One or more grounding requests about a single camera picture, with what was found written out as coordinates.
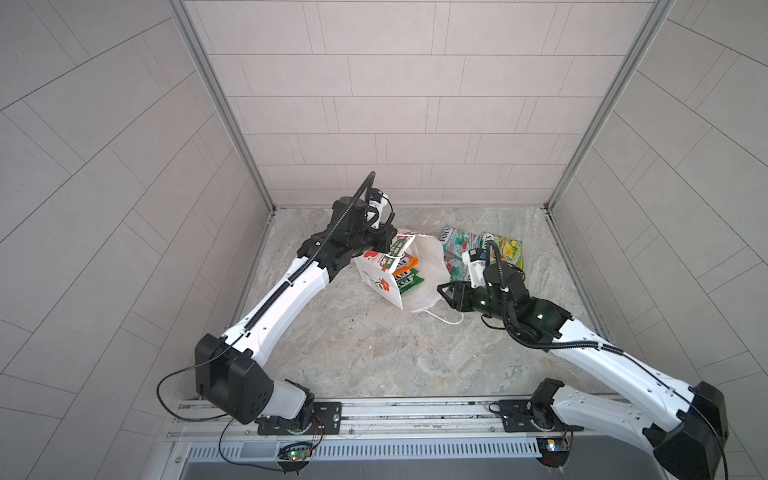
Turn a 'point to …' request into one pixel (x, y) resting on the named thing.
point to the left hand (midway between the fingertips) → (402, 226)
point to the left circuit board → (295, 453)
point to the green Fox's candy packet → (409, 282)
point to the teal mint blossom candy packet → (455, 242)
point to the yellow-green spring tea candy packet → (512, 251)
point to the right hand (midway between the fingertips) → (440, 291)
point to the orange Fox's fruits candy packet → (405, 265)
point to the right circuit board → (554, 450)
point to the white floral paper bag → (376, 270)
